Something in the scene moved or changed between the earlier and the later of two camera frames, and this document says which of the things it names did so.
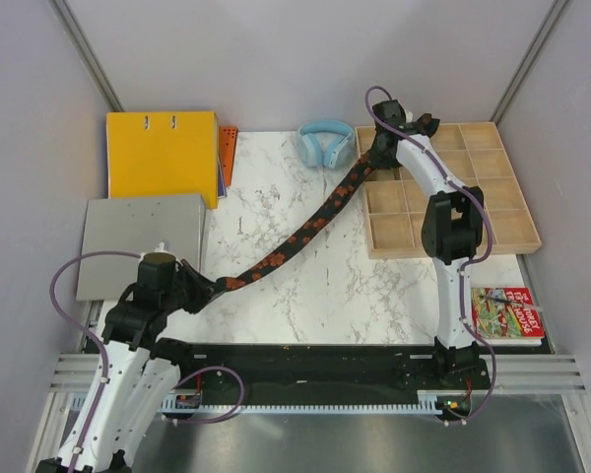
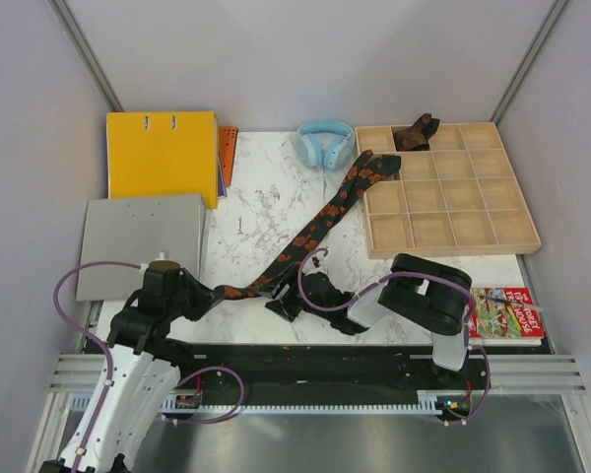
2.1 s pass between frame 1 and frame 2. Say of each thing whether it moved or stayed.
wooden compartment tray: stayed
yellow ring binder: stayed
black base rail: stayed
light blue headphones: stayed
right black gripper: moved
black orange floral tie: moved
